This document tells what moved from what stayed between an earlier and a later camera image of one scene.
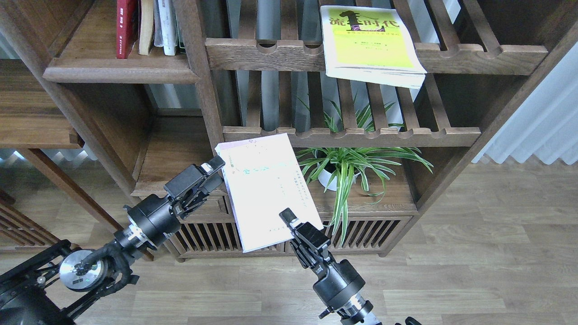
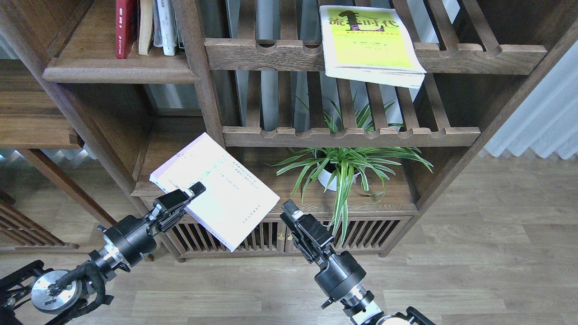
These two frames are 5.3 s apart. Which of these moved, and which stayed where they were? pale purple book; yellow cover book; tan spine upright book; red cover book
Moved: pale purple book
Stayed: red cover book; tan spine upright book; yellow cover book
